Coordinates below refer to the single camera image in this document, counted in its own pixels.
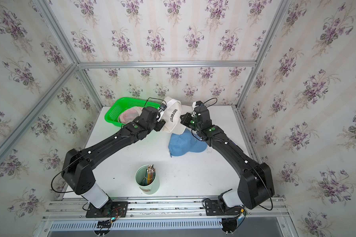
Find green pencil cup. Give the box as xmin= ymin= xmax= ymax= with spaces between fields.
xmin=135 ymin=165 xmax=160 ymax=195

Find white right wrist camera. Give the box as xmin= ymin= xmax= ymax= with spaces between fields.
xmin=192 ymin=101 xmax=203 ymax=113

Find coloured pencils bundle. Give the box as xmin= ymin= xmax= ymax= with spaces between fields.
xmin=142 ymin=165 xmax=155 ymax=186

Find pink baseball cap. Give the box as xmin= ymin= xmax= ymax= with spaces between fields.
xmin=118 ymin=106 xmax=142 ymax=124

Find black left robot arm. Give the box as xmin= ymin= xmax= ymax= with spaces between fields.
xmin=61 ymin=107 xmax=165 ymax=211

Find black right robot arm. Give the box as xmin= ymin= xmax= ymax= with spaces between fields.
xmin=180 ymin=101 xmax=275 ymax=210

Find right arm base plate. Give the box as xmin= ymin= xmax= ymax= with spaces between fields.
xmin=202 ymin=198 xmax=245 ymax=216

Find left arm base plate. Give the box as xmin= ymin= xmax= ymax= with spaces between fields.
xmin=86 ymin=201 xmax=129 ymax=218

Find white baseball cap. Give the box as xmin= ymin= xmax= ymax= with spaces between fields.
xmin=161 ymin=96 xmax=186 ymax=135

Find aluminium mounting rail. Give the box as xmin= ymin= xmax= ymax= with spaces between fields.
xmin=42 ymin=197 xmax=289 ymax=221

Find green plastic basket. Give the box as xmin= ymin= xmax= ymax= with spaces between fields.
xmin=104 ymin=97 xmax=160 ymax=127

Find light blue baseball cap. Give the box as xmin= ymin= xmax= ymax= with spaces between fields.
xmin=168 ymin=129 xmax=208 ymax=157

